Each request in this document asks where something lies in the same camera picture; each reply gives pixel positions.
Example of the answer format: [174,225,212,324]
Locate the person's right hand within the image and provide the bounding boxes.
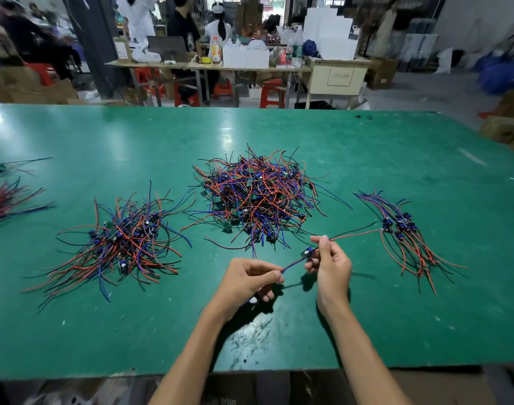
[305,235,353,319]

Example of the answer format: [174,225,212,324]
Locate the person's left hand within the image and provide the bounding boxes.
[208,258,285,324]

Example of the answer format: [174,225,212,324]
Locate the single red blue wire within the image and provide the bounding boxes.
[278,225,380,273]

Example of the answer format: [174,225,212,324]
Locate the small bunch of set-aside wires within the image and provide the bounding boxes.
[354,191,468,294]

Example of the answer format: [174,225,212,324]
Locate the pile of wires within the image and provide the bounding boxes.
[183,146,353,258]

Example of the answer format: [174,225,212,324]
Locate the sorted wire bundle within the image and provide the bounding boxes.
[22,183,195,311]
[0,179,54,233]

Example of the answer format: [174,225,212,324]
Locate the person's left forearm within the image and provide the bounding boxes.
[149,312,241,405]

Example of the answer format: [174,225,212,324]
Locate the person's right forearm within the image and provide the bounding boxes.
[323,308,412,405]

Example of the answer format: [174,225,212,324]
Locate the red plastic stool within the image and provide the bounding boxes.
[259,77,287,109]
[210,78,234,102]
[24,63,58,87]
[134,67,165,105]

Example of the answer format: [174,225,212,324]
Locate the cream cabinet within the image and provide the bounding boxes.
[301,58,372,109]

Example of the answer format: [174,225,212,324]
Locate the brown cardboard box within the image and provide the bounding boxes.
[367,57,399,89]

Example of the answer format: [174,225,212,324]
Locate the long wooden work table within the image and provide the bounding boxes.
[105,56,372,108]

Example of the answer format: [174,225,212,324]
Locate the row of white containers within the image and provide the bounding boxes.
[222,39,271,70]

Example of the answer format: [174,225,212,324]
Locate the stack of white boxes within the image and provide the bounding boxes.
[303,6,359,62]

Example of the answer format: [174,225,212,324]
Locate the grey laptop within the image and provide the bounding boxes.
[147,35,189,62]

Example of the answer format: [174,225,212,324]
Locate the heap of blue bags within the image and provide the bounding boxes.
[477,53,514,95]

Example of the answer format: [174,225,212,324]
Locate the dark pillar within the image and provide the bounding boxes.
[63,0,131,98]

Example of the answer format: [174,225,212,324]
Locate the row of cardboard boxes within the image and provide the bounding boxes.
[0,65,79,105]

